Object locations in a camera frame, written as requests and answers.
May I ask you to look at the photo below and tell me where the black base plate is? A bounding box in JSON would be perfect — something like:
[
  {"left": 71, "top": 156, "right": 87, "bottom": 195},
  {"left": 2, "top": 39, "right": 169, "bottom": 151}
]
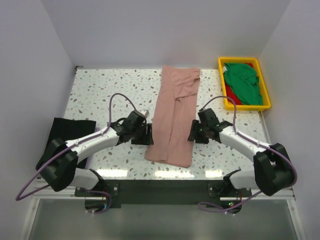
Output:
[{"left": 75, "top": 180, "right": 252, "bottom": 210}]

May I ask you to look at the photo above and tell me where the yellow plastic bin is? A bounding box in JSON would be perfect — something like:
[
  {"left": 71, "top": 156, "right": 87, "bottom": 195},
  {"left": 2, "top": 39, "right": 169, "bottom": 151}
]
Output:
[{"left": 217, "top": 56, "right": 271, "bottom": 112}]

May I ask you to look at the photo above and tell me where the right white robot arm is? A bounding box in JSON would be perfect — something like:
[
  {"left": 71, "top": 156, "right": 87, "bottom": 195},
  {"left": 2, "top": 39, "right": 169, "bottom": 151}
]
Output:
[{"left": 188, "top": 108, "right": 298, "bottom": 196}]

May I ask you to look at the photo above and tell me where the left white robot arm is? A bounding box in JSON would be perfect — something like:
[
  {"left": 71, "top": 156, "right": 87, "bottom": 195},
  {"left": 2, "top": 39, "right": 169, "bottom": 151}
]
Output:
[{"left": 35, "top": 110, "right": 154, "bottom": 192}]

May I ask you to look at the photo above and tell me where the pink t shirt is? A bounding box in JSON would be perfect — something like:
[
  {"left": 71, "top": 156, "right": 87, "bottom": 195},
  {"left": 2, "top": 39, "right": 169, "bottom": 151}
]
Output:
[{"left": 144, "top": 65, "right": 201, "bottom": 168}]

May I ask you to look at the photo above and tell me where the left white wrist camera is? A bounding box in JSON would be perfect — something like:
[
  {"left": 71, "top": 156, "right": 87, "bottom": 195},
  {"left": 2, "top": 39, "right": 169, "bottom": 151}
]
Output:
[{"left": 139, "top": 109, "right": 150, "bottom": 119}]

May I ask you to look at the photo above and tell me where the green t shirt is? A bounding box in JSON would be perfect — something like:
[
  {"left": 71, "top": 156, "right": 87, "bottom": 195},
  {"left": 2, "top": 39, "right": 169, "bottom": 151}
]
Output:
[{"left": 223, "top": 62, "right": 263, "bottom": 106}]

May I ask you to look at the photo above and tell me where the purple folded t shirt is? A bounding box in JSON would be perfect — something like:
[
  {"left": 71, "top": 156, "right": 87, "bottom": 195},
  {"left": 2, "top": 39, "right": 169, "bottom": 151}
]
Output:
[{"left": 84, "top": 126, "right": 101, "bottom": 169}]

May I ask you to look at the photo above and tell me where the red t shirt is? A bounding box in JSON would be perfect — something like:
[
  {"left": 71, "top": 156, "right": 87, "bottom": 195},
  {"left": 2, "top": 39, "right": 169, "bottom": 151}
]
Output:
[{"left": 223, "top": 63, "right": 256, "bottom": 105}]

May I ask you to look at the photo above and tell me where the black folded t shirt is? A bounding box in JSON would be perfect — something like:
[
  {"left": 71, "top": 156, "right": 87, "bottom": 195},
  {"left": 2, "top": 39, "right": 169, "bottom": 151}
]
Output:
[{"left": 36, "top": 117, "right": 97, "bottom": 172}]

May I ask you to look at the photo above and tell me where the aluminium rail frame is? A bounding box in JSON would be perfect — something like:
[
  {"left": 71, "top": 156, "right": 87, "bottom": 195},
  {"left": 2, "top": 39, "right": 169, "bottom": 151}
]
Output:
[{"left": 18, "top": 178, "right": 76, "bottom": 240}]

